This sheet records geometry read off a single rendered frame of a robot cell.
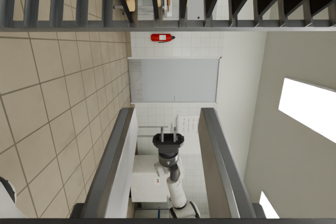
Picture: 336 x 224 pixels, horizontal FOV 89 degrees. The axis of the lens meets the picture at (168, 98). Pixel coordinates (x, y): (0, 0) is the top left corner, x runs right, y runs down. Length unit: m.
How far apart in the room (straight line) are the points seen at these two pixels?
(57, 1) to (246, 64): 3.89
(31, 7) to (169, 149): 0.74
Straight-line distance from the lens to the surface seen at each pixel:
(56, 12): 0.80
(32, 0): 0.87
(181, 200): 0.94
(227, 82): 4.20
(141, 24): 0.68
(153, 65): 3.95
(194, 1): 3.80
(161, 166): 0.83
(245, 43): 4.22
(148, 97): 4.13
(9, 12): 0.90
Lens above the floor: 0.91
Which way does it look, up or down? level
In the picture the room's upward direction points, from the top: 90 degrees clockwise
